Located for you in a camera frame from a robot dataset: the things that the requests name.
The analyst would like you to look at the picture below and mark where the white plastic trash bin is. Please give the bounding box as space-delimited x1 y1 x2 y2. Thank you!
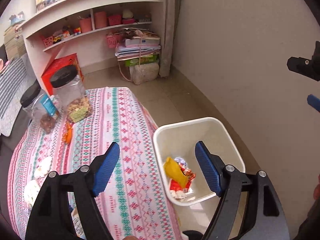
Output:
152 116 246 207

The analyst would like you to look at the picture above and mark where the yellow wrapper in bin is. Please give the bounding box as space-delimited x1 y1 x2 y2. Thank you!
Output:
163 157 188 188

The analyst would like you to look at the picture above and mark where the patterned pink tablecloth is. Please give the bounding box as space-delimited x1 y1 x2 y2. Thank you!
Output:
7 87 182 239

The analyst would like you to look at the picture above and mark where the orange snack wrapper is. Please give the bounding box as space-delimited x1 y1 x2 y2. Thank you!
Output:
62 122 73 145

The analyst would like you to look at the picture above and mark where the nut jar with blue label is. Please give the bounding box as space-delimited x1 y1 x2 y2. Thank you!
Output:
20 80 60 134

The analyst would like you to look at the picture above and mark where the nut jar with green label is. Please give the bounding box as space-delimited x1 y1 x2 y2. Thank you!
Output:
50 64 93 124

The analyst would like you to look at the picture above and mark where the red cardboard box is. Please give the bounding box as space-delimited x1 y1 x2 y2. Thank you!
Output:
41 53 84 96

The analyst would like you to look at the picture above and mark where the stack of papers and bags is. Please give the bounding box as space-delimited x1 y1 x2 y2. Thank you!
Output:
114 28 162 85

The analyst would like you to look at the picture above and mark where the grey sofa with striped cover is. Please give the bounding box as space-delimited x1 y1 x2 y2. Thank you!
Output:
1 53 36 151

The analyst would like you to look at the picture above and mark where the stack of books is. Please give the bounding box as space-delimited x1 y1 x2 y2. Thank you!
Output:
4 24 27 60

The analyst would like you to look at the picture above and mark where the white wall shelf unit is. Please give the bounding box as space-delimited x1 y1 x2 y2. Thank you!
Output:
18 0 168 81

